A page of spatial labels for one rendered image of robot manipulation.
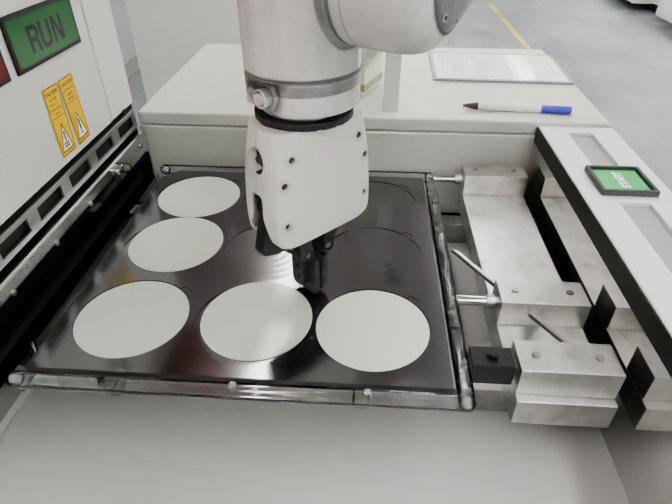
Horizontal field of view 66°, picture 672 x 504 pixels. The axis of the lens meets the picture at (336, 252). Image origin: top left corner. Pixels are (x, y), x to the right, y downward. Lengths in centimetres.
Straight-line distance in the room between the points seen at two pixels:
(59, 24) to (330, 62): 34
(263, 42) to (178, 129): 41
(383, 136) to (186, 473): 46
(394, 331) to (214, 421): 18
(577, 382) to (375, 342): 16
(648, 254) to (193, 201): 48
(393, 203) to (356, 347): 24
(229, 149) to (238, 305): 31
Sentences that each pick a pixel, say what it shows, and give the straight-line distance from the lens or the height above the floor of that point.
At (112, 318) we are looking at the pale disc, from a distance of 51.
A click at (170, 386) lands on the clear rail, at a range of 43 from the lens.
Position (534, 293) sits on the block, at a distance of 51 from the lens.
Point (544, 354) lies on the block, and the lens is 46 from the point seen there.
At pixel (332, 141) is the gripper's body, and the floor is 106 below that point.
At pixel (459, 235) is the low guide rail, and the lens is 70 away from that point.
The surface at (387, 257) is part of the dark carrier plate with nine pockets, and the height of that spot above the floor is 90.
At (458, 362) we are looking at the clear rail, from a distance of 44.
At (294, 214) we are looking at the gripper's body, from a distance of 40.
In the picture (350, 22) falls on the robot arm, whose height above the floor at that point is 115.
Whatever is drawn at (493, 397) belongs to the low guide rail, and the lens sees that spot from 50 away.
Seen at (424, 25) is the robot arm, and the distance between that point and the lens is 30.
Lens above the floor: 122
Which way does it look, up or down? 36 degrees down
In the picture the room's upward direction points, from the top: straight up
